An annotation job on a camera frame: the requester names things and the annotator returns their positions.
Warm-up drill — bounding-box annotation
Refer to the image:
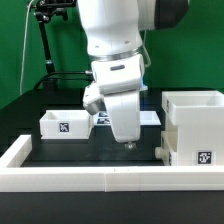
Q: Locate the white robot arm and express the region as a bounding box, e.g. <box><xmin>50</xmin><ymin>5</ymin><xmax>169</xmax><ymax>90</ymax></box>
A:
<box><xmin>77</xmin><ymin>0</ymin><xmax>190</xmax><ymax>144</ymax></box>

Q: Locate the white drawer tray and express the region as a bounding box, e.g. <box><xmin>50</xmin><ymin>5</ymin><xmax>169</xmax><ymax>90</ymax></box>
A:
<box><xmin>155</xmin><ymin>131</ymin><xmax>177</xmax><ymax>166</ymax></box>
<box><xmin>39</xmin><ymin>110</ymin><xmax>94</xmax><ymax>140</ymax></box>

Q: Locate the white drawer cabinet box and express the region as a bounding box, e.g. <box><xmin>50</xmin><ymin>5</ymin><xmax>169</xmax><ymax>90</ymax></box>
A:
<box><xmin>162</xmin><ymin>90</ymin><xmax>224</xmax><ymax>166</ymax></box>

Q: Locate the black camera stand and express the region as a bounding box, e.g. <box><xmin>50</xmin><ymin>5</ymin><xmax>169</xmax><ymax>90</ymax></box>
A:
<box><xmin>30</xmin><ymin>0</ymin><xmax>78</xmax><ymax>90</ymax></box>

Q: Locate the white marker tag plate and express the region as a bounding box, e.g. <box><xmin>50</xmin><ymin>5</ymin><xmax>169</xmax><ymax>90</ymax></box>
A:
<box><xmin>93</xmin><ymin>111</ymin><xmax>161</xmax><ymax>126</ymax></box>

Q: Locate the white hanging cable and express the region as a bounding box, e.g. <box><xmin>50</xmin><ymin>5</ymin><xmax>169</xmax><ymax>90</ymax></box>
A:
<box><xmin>19</xmin><ymin>0</ymin><xmax>36</xmax><ymax>96</ymax></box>

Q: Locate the white front drawer tray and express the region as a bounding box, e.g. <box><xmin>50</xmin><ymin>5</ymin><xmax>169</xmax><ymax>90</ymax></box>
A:
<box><xmin>155</xmin><ymin>131</ymin><xmax>177</xmax><ymax>166</ymax></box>

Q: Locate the white rear drawer tray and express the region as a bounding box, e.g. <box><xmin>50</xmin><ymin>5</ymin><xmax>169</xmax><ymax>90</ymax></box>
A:
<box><xmin>39</xmin><ymin>110</ymin><xmax>94</xmax><ymax>140</ymax></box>

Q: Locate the black cable bundle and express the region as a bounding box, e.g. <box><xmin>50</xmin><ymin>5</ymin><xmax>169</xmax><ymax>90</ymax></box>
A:
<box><xmin>33</xmin><ymin>69</ymin><xmax>94</xmax><ymax>90</ymax></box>

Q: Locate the white U-shaped table frame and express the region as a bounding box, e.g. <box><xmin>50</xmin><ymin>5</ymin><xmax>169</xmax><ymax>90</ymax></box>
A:
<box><xmin>0</xmin><ymin>135</ymin><xmax>224</xmax><ymax>192</ymax></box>

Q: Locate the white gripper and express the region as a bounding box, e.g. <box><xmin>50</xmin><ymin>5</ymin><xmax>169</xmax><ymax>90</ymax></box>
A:
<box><xmin>103</xmin><ymin>90</ymin><xmax>142</xmax><ymax>152</ymax></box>

